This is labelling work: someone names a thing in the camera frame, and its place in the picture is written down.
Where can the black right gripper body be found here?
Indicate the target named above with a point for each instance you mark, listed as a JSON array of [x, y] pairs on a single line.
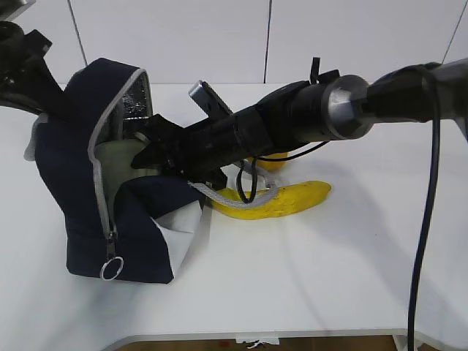
[[196, 152]]

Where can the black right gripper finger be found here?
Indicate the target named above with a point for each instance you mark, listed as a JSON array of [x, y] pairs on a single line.
[[159, 128], [153, 156]]

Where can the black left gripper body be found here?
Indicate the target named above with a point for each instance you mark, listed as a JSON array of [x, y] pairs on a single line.
[[17, 50]]

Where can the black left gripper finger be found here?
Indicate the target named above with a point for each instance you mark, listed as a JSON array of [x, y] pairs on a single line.
[[55, 95]]

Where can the green lidded food container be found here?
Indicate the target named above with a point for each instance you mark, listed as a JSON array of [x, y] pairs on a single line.
[[116, 158]]

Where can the yellow pear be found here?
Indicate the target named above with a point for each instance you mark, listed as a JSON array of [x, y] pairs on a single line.
[[269, 163]]

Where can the navy blue lunch bag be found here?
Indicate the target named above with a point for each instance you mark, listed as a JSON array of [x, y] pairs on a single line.
[[121, 234]]

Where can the yellow banana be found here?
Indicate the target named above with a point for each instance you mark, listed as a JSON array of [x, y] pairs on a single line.
[[289, 199]]

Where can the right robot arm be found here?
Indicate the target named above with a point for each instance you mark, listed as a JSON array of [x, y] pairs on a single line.
[[326, 107]]

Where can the white tape scrap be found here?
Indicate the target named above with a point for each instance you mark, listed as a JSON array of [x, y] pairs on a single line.
[[253, 341]]

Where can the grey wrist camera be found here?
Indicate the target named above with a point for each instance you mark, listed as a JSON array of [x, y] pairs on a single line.
[[209, 101]]

